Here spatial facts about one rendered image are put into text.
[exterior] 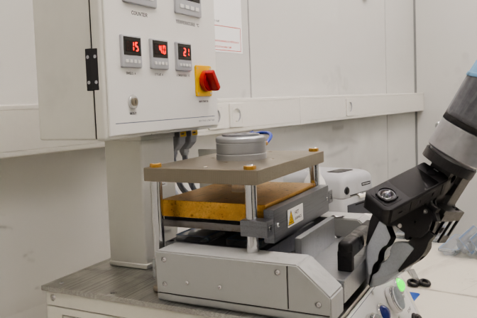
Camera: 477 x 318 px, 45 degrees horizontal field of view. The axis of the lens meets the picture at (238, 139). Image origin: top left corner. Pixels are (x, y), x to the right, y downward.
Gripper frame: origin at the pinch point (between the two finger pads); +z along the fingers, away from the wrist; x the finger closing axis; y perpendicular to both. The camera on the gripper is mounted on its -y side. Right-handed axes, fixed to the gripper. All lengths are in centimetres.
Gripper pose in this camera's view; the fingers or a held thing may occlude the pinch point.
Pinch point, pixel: (370, 278)
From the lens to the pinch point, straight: 84.4
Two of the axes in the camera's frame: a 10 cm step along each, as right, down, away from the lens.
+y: 6.9, 1.1, 7.1
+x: -5.9, -4.9, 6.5
